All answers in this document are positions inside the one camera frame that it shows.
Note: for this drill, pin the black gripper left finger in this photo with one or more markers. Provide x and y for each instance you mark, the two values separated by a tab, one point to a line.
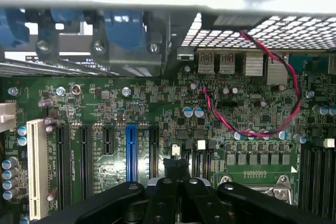
160	203

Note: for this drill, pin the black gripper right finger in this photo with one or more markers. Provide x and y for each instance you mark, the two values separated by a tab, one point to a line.
207	203

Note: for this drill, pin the long black expansion slot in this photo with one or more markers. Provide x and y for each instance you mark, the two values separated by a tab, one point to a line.
154	153
85	163
62	166

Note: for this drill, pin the blue expansion slot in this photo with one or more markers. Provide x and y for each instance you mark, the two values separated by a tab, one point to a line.
131	153

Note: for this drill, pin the steel CPU socket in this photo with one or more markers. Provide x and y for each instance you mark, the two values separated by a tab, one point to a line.
278	192

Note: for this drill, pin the short black expansion slot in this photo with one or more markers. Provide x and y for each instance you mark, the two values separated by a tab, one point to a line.
108	140

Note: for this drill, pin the green motherboard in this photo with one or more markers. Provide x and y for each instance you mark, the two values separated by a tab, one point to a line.
157	103

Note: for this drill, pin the white expansion slot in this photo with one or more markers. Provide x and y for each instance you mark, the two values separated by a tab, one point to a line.
36	169

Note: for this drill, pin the silver rear port block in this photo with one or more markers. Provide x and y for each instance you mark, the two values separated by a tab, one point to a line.
277	72
227	62
254	64
205	62

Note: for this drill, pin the black and silver PC case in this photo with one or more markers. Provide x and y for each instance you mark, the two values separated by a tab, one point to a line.
236	35

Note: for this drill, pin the blue-green rear port connector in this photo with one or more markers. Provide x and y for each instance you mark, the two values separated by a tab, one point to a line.
309	64

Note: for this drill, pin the white power connector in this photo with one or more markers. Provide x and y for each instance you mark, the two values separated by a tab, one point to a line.
7	116

